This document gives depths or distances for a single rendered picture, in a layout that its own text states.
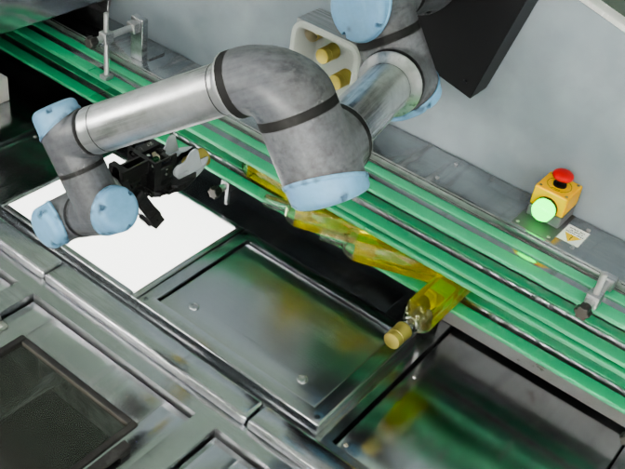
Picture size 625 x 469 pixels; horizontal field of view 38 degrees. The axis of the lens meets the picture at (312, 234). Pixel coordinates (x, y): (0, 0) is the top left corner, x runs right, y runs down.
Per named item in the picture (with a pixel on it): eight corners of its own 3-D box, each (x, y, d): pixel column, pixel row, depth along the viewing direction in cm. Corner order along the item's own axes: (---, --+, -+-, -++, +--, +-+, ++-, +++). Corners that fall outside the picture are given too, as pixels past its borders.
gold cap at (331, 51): (328, 39, 197) (316, 46, 194) (341, 46, 196) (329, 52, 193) (325, 54, 199) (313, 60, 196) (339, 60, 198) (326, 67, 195)
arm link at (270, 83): (285, 27, 114) (8, 124, 137) (317, 109, 117) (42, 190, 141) (319, 6, 124) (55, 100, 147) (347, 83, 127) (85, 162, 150)
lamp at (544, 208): (532, 211, 177) (525, 218, 175) (538, 192, 175) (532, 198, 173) (553, 221, 175) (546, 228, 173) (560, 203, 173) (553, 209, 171)
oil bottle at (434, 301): (452, 274, 190) (395, 326, 175) (458, 254, 186) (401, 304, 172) (475, 288, 187) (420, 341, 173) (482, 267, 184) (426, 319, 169)
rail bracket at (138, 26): (151, 53, 232) (82, 81, 217) (152, -9, 222) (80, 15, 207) (164, 60, 230) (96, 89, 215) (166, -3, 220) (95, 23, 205)
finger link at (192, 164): (219, 144, 169) (178, 160, 163) (217, 170, 172) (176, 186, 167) (208, 136, 170) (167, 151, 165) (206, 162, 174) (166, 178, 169)
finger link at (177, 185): (201, 176, 168) (161, 192, 163) (200, 182, 169) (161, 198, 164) (185, 163, 170) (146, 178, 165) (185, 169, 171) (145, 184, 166)
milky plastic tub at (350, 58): (304, 98, 211) (280, 110, 205) (317, 6, 197) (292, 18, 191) (365, 128, 203) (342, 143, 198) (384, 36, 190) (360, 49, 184)
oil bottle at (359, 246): (444, 270, 190) (345, 243, 194) (449, 248, 187) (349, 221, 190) (439, 287, 186) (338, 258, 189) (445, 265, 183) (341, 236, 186)
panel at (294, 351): (113, 157, 228) (-2, 213, 205) (113, 147, 226) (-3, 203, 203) (415, 342, 190) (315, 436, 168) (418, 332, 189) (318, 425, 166)
